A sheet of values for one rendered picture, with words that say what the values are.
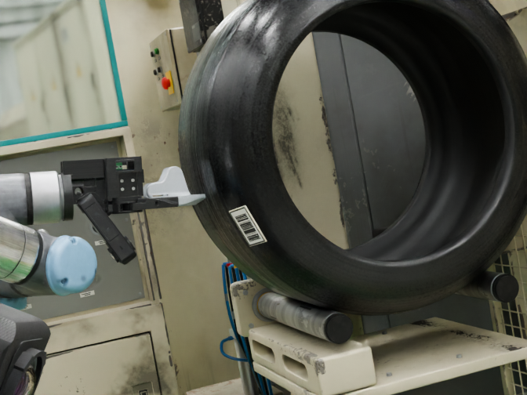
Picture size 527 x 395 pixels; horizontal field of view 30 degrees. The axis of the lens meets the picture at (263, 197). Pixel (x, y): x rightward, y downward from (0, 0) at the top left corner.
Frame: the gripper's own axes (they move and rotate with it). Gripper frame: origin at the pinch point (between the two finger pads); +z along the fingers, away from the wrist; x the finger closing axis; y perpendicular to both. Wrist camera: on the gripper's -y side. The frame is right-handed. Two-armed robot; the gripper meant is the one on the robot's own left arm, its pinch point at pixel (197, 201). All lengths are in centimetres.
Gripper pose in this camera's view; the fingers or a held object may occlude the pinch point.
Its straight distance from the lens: 147.9
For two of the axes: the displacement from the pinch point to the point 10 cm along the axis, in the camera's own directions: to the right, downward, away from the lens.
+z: 9.5, -0.7, 2.9
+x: -2.9, 0.0, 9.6
